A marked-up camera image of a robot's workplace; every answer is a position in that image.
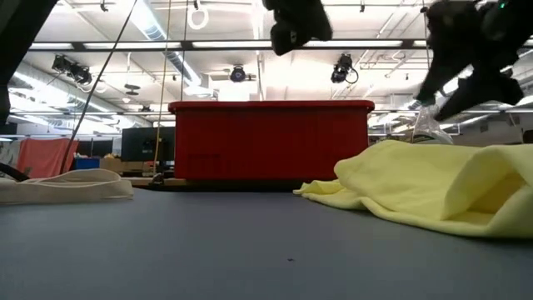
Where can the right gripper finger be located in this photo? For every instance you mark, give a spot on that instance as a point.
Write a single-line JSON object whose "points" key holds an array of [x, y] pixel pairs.
{"points": [[487, 91], [439, 75]]}

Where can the blue table mat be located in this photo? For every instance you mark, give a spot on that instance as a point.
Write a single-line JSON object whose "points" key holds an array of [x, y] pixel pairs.
{"points": [[208, 250]]}

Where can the light wooden desk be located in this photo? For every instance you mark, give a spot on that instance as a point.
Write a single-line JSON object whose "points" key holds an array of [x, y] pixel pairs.
{"points": [[141, 181]]}

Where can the black background monitor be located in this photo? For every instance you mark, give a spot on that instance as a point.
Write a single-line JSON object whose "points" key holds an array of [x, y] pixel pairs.
{"points": [[141, 146]]}

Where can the overhead frame bar with lights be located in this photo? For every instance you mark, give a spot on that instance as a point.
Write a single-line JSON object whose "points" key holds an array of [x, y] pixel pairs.
{"points": [[186, 45]]}

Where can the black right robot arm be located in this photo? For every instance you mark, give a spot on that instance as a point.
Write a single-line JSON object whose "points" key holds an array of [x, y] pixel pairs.
{"points": [[516, 25]]}

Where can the orange cloth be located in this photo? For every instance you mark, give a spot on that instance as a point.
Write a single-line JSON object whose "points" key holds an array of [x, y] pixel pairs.
{"points": [[41, 158]]}

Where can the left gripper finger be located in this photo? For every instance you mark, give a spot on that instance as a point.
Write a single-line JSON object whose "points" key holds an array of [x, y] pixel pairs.
{"points": [[285, 39]]}

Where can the yellow shirt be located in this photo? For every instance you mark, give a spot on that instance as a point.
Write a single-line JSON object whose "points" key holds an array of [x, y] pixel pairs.
{"points": [[416, 183]]}

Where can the red plastic laundry basket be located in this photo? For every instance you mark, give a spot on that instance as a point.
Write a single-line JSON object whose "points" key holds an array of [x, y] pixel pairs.
{"points": [[270, 141]]}

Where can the clear spray bottle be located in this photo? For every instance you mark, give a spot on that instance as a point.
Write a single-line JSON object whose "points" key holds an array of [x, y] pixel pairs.
{"points": [[429, 129]]}

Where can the cardboard box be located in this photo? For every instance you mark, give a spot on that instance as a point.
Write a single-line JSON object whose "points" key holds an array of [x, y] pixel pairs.
{"points": [[125, 166]]}

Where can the black studio light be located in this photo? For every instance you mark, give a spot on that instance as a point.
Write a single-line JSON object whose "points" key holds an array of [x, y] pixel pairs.
{"points": [[77, 73], [341, 68], [238, 74]]}

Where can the cream canvas tote bag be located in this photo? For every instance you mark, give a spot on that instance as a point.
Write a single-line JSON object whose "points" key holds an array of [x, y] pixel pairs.
{"points": [[62, 187]]}

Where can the blue storage bin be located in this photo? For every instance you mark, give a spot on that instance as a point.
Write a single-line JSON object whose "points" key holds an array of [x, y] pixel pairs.
{"points": [[87, 163]]}

